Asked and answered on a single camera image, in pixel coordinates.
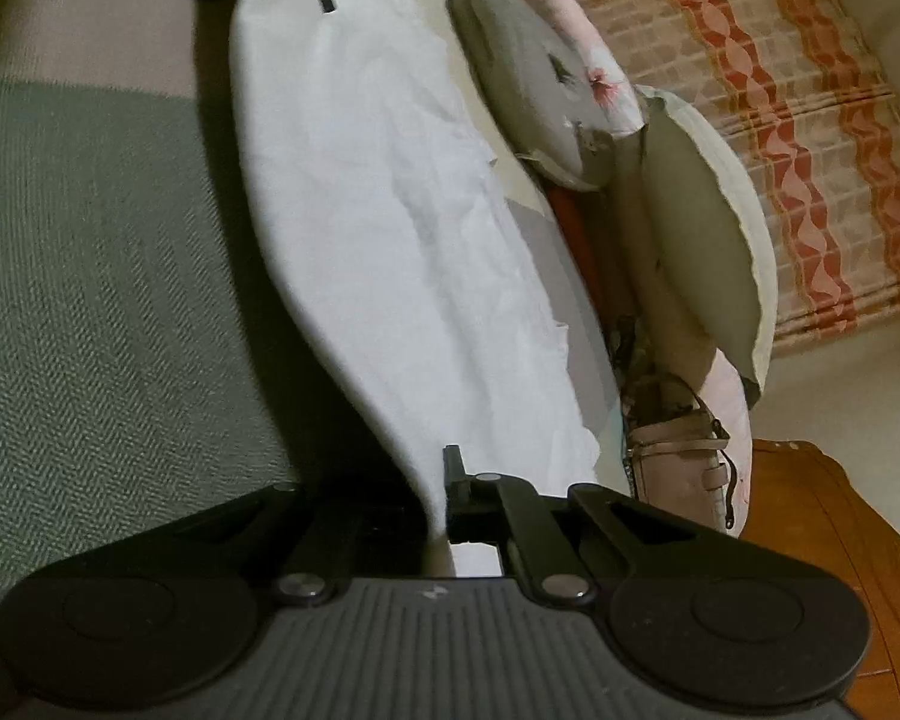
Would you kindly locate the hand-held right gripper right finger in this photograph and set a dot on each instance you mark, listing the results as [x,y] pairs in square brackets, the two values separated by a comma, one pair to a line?
[465,495]

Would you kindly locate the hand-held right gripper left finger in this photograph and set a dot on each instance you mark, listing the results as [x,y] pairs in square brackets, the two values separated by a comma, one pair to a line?
[300,540]

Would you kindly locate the white bear print sweatshirt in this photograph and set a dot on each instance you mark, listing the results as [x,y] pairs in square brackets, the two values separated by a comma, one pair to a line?
[382,202]

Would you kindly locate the pink leather handbag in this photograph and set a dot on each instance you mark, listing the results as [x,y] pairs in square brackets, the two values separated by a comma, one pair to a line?
[675,457]

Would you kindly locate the grey donut pillow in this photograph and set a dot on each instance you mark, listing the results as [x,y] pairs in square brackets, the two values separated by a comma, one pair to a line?
[525,90]

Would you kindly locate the pink floral pillow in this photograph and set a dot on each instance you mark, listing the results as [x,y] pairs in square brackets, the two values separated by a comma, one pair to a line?
[570,37]

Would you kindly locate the dark grey folded blanket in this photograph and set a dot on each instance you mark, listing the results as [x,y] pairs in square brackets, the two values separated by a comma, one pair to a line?
[622,277]

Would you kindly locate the orange cloth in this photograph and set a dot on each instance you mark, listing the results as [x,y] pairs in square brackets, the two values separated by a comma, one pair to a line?
[570,232]

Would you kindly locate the pale green pillow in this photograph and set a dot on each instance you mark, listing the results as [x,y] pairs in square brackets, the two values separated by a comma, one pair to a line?
[697,240]

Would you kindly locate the wooden headboard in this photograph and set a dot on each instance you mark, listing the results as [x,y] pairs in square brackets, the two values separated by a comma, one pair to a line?
[832,540]

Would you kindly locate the orange patterned curtain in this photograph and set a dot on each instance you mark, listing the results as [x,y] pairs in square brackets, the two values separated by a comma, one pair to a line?
[795,127]

